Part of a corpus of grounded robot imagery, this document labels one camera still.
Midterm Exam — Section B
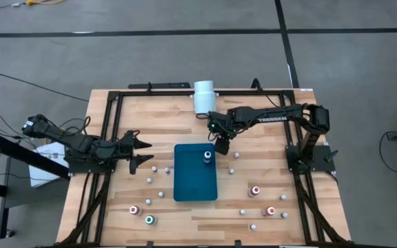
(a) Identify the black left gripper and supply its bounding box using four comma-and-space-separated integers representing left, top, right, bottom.
114, 135, 155, 176

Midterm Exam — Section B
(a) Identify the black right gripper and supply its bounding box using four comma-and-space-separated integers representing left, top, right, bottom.
207, 109, 238, 156

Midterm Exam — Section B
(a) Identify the blue plastic bin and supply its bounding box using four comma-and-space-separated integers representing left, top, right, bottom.
173, 143, 219, 203

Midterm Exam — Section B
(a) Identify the white cylinder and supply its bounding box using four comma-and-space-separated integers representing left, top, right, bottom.
192, 80, 218, 115

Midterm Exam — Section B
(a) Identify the black power strip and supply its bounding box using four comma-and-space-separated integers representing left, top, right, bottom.
128, 81, 192, 90

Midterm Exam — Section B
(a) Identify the white cardboard box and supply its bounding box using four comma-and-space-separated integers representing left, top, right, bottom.
28, 141, 70, 189

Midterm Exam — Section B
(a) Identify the black desk beam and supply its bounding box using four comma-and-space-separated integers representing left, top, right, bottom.
0, 132, 70, 180

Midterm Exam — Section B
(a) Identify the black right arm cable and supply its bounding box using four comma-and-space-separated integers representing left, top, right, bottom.
251, 78, 283, 108

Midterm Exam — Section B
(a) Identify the yellow cable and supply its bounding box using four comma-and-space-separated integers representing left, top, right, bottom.
25, 0, 65, 6

